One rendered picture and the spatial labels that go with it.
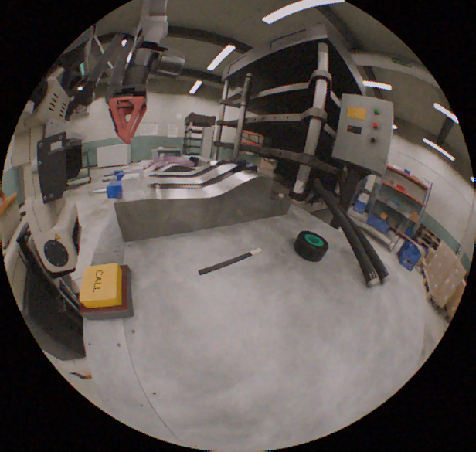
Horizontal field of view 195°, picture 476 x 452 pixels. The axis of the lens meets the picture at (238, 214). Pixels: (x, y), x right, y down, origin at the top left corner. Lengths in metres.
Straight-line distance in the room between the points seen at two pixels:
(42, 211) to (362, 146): 1.21
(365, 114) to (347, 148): 0.22
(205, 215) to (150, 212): 0.12
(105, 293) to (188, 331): 0.11
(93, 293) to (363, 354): 0.38
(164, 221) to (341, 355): 0.38
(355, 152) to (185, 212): 0.79
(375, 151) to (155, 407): 0.95
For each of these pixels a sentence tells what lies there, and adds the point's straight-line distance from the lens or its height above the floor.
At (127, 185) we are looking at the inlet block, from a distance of 0.33.
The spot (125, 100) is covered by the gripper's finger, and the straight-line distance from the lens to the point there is 0.31.
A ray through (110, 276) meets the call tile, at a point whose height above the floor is 0.84.
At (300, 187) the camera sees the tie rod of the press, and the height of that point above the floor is 0.86.
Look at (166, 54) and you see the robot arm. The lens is 0.40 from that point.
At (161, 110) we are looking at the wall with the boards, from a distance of 7.80.
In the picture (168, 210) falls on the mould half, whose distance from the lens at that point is 0.29.
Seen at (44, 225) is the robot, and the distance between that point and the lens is 0.54.
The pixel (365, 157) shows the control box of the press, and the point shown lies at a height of 1.12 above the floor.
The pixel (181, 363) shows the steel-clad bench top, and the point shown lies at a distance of 0.19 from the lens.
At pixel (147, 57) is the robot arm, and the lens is 0.37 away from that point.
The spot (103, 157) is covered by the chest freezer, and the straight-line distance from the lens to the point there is 7.33.
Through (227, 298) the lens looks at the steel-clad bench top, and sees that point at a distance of 0.22.
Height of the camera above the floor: 0.99
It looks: 26 degrees down
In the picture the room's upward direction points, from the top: 10 degrees clockwise
